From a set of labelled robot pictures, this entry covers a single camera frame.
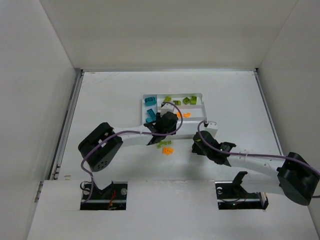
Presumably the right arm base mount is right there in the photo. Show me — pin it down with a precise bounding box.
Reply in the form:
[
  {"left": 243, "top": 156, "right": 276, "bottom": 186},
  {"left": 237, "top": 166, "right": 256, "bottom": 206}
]
[{"left": 215, "top": 171, "right": 269, "bottom": 210}]

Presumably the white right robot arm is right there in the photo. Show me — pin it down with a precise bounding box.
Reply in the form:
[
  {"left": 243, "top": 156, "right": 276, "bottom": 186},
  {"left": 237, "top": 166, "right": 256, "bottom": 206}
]
[{"left": 192, "top": 130, "right": 320, "bottom": 206}]

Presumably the orange flat lego plate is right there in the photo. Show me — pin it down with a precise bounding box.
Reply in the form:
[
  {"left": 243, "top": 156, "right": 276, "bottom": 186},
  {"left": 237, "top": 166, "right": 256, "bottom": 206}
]
[{"left": 166, "top": 147, "right": 174, "bottom": 155}]

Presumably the lime green lego plate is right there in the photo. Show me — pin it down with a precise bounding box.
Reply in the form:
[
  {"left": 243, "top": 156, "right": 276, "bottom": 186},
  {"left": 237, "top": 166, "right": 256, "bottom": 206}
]
[{"left": 163, "top": 96, "right": 172, "bottom": 103}]

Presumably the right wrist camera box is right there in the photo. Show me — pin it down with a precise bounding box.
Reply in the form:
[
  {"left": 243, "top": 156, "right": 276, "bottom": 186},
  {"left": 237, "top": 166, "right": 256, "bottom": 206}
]
[{"left": 203, "top": 121, "right": 218, "bottom": 138}]

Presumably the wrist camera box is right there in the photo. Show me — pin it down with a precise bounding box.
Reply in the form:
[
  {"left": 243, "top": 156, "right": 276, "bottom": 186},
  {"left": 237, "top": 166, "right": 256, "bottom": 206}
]
[
  {"left": 160, "top": 102, "right": 175, "bottom": 116},
  {"left": 203, "top": 121, "right": 218, "bottom": 138}
]

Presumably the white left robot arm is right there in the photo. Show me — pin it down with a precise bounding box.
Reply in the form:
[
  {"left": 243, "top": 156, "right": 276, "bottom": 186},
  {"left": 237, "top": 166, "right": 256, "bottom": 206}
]
[{"left": 78, "top": 111, "right": 182, "bottom": 203}]

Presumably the teal rounded lego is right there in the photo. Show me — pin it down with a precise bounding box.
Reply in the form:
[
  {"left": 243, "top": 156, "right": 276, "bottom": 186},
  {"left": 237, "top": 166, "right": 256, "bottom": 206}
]
[{"left": 144, "top": 96, "right": 157, "bottom": 106}]

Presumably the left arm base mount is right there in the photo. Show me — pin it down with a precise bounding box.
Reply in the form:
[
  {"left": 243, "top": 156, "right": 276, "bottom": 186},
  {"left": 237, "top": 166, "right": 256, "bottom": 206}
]
[{"left": 80, "top": 181, "right": 128, "bottom": 211}]

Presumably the olive green lego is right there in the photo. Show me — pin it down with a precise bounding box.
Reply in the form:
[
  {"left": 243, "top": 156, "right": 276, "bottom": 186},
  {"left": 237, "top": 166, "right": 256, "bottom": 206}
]
[{"left": 173, "top": 100, "right": 182, "bottom": 106}]

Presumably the teal lego small brick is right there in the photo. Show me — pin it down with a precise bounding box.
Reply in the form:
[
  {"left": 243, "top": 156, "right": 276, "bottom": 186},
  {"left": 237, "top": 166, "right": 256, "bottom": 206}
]
[{"left": 145, "top": 118, "right": 153, "bottom": 123}]

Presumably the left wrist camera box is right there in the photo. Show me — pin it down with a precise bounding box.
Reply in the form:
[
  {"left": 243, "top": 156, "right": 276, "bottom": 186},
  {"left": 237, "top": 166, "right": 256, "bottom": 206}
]
[{"left": 160, "top": 102, "right": 175, "bottom": 116}]

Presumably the white divided sorting tray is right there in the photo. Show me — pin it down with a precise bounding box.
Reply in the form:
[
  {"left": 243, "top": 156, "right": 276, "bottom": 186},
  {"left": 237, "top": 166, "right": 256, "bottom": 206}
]
[{"left": 140, "top": 92, "right": 210, "bottom": 140}]

